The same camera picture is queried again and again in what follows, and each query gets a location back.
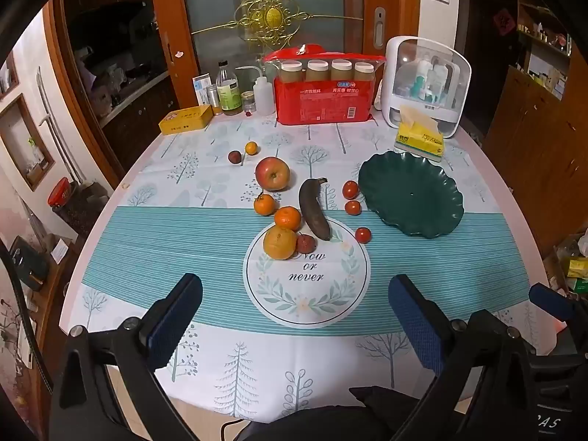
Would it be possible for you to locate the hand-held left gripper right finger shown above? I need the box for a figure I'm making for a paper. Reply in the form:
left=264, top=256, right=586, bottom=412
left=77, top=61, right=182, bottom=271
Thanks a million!
left=388, top=274, right=543, bottom=441

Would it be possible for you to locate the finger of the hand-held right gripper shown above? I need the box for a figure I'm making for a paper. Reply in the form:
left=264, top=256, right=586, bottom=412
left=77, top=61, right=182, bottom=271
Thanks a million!
left=528, top=283, right=576, bottom=321

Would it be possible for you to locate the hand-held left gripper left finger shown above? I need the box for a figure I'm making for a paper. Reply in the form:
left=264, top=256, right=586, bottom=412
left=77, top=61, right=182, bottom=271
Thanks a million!
left=48, top=272, right=204, bottom=441

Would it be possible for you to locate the dark green scalloped plate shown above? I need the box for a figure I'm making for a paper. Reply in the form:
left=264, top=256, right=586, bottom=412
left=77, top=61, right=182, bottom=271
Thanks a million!
left=358, top=150, right=465, bottom=239

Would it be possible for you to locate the large yellow-orange orange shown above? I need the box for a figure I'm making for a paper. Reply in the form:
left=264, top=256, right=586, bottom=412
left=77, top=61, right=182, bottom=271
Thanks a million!
left=263, top=225, right=298, bottom=260

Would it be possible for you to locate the small tangerine with stem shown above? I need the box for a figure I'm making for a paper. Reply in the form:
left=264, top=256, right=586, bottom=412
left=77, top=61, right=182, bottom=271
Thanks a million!
left=254, top=192, right=277, bottom=216

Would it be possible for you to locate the overripe dark banana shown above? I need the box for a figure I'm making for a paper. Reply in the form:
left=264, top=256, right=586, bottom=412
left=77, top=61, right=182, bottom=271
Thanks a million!
left=298, top=178, right=332, bottom=241

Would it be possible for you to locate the person's dark clothing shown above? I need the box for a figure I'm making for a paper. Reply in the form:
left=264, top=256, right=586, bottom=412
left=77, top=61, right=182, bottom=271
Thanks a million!
left=220, top=386, right=428, bottom=441

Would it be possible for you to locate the wooden cabinet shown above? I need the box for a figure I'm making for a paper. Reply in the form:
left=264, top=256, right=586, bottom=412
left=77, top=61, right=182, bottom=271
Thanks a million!
left=482, top=64, right=588, bottom=258

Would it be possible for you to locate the red apple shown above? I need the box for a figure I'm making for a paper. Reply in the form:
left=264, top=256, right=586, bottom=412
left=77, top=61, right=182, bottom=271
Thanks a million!
left=255, top=157, right=291, bottom=191

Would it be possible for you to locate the yellow tissue pack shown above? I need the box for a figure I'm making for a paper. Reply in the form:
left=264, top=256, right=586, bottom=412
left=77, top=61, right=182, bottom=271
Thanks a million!
left=394, top=105, right=445, bottom=162

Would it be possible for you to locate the yellow flat box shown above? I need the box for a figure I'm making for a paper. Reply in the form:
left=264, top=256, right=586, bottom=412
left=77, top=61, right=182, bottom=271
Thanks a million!
left=159, top=105, right=213, bottom=136

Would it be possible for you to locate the white and blue carton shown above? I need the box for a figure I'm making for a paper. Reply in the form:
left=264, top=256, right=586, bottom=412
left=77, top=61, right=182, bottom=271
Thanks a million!
left=192, top=74, right=213, bottom=106

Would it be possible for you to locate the glass bottle green label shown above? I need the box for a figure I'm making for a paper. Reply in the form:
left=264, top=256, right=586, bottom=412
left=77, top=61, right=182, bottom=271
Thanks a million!
left=216, top=61, right=243, bottom=115

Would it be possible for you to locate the red plastic package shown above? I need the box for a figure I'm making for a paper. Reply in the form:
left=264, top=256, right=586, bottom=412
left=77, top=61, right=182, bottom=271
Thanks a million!
left=263, top=44, right=386, bottom=126

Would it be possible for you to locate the white teal bottle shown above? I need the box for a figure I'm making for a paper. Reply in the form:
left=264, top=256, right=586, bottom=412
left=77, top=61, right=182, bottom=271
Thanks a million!
left=416, top=57, right=433, bottom=100
left=432, top=64, right=448, bottom=103

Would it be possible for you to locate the white squeeze bottle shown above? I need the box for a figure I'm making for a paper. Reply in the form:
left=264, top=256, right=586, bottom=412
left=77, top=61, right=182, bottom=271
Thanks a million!
left=236, top=65, right=275, bottom=116

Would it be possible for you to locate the white cosmetics organizer case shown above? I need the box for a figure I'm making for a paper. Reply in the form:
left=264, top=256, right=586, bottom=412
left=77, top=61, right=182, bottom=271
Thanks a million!
left=383, top=36, right=472, bottom=139

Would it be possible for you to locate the wooden glass sliding door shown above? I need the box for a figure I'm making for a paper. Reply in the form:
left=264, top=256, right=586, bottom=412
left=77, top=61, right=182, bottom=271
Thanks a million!
left=147, top=0, right=421, bottom=102

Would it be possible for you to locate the gold door ornament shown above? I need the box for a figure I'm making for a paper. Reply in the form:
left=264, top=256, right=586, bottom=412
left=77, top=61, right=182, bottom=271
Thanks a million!
left=191, top=0, right=363, bottom=49

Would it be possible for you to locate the black cable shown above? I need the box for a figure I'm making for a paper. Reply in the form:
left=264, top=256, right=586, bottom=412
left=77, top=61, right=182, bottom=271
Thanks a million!
left=219, top=418, right=244, bottom=441

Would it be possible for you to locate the red diamond wall decoration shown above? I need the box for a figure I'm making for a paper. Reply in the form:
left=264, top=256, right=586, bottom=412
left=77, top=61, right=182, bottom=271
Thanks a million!
left=494, top=9, right=515, bottom=36

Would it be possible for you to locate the silver door handle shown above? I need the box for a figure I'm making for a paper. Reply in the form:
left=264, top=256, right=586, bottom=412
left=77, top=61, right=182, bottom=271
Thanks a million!
left=373, top=7, right=387, bottom=49

